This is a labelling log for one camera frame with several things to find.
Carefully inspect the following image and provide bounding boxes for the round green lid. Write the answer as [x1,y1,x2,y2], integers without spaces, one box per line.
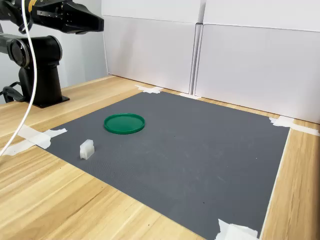
[103,113,146,135]

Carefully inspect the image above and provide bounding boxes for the black base cable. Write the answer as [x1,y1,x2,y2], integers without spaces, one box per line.
[0,81,26,105]

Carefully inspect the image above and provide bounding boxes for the white camera cable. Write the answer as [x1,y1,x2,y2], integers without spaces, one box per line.
[0,0,39,157]

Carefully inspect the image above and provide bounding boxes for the dark grey mat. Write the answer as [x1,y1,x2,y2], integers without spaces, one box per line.
[37,91,292,240]

